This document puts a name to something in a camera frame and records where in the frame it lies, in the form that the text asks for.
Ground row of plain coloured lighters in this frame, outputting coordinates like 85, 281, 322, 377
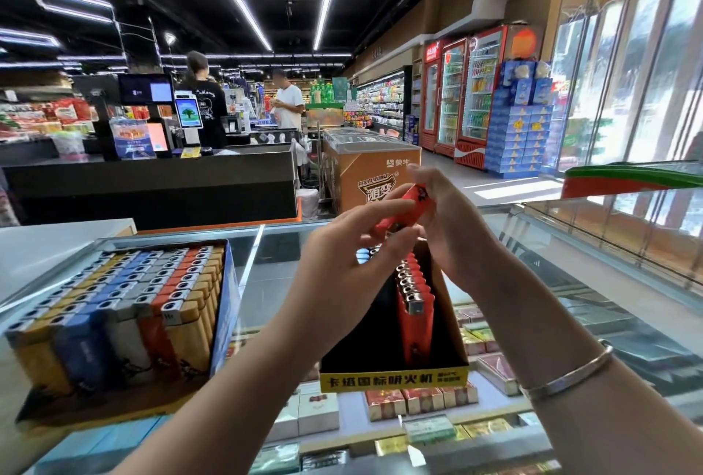
357, 247, 437, 366

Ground open refrigerated chiller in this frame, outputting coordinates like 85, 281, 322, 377
357, 66, 413, 141

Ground glass display case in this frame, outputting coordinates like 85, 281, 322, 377
0, 200, 703, 475

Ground black yellow display box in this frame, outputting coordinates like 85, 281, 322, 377
319, 249, 470, 394

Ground row of grey white lighters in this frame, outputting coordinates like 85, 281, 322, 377
99, 249, 182, 383

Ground row of blue lighters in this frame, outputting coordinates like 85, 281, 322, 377
51, 252, 160, 391

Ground row of cigarette packs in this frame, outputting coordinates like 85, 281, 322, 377
247, 304, 529, 475

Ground red green container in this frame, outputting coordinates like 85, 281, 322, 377
560, 162, 703, 201

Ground person's right hand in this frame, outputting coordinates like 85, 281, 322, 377
387, 167, 512, 295

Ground glass entrance doors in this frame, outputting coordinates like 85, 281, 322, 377
549, 0, 703, 273

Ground row of tan lighters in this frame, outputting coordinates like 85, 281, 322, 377
161, 246, 226, 374

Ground person's left forearm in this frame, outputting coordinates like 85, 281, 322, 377
143, 342, 342, 475

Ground black checkout counter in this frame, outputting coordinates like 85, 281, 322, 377
3, 145, 300, 231

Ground orange round sign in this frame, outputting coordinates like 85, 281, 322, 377
507, 26, 543, 60

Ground blue poster screen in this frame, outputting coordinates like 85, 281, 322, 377
110, 118, 155, 159

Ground person's right forearm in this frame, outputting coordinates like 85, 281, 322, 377
483, 271, 703, 475

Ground red drink fridge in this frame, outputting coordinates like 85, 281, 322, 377
455, 26, 512, 170
436, 38, 470, 157
423, 43, 443, 152

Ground person's left hand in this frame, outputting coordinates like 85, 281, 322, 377
280, 197, 424, 366

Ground blue yellow lighter display box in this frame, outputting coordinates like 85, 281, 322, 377
5, 241, 241, 427

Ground silver bracelet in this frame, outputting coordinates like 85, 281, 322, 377
521, 339, 617, 402

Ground small checkout screen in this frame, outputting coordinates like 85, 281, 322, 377
174, 96, 204, 128

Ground row of yellow lighters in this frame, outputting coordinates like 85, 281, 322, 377
7, 252, 131, 396

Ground brown cardboard carton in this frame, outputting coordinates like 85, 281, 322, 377
321, 126, 422, 214

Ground red plain lighter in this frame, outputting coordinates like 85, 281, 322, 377
371, 183, 435, 242

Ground stack of blue cartons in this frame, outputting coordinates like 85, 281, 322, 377
486, 59, 569, 177

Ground black checkout monitor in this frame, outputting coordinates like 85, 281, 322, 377
119, 74, 175, 106

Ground row of red brown lighters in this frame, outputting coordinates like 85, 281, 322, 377
134, 248, 204, 377

